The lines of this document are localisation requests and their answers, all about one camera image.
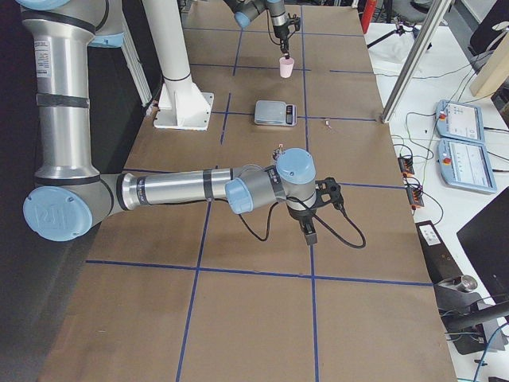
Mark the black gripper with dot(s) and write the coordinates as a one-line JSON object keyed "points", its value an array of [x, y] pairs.
{"points": [[280, 33], [301, 216]]}

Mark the pink paper cup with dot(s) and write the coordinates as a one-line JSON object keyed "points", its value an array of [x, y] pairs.
{"points": [[286, 67]]}

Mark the clear glass sauce bottle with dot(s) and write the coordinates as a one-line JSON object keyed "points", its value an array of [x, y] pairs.
{"points": [[278, 152]]}

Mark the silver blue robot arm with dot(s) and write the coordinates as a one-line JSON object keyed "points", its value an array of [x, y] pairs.
{"points": [[71, 195], [245, 12]]}

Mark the silver digital kitchen scale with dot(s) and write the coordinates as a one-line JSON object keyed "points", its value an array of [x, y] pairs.
{"points": [[275, 113]]}

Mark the red cylinder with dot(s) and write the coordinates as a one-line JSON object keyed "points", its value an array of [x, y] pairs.
{"points": [[368, 11]]}

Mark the lower orange black adapter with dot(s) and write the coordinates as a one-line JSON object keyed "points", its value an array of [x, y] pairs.
{"points": [[414, 194]]}

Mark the orange black adapter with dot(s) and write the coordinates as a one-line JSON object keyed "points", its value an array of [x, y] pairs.
{"points": [[414, 194], [406, 166]]}

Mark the upper orange black adapter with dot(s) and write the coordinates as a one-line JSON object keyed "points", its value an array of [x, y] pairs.
{"points": [[406, 166]]}

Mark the black box with label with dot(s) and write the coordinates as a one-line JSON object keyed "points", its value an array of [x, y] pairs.
{"points": [[439, 261]]}

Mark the lower blue teach pendant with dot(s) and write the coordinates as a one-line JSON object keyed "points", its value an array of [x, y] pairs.
{"points": [[465, 165]]}

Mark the blue teach pendant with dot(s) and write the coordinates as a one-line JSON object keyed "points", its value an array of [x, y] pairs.
{"points": [[465, 165], [460, 121]]}

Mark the black monitor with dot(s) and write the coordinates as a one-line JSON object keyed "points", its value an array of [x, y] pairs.
{"points": [[484, 240]]}

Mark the black clamp stand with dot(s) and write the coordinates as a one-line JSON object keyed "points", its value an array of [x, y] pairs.
{"points": [[469, 319]]}

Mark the upper blue teach pendant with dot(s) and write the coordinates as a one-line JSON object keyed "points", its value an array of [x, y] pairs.
{"points": [[460, 121]]}

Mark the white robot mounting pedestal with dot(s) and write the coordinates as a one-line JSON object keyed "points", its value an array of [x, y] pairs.
{"points": [[181, 105]]}

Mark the black camera tripod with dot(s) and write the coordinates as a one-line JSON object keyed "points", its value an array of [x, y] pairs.
{"points": [[400, 30]]}

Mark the aluminium frame post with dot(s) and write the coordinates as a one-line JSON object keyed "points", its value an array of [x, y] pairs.
{"points": [[432, 21]]}

